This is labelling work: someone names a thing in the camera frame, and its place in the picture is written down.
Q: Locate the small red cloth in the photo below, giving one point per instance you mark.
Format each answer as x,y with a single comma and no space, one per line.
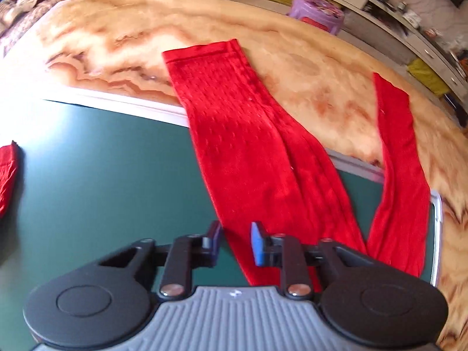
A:
7,175

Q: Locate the red pants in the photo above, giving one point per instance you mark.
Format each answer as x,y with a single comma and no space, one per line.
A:
234,124

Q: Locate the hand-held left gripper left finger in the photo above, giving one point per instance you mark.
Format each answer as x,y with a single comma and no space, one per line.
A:
215,236

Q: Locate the purple plastic stool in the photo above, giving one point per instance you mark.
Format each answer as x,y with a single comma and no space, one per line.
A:
318,11

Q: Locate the green mat with white frame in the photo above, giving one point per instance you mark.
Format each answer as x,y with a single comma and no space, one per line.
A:
91,172

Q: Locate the white long cabinet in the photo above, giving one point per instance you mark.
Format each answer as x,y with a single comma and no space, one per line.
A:
398,18

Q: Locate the yellow bag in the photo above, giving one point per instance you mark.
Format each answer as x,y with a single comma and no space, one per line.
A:
427,76

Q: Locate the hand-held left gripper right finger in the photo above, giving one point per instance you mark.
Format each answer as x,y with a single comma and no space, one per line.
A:
257,241

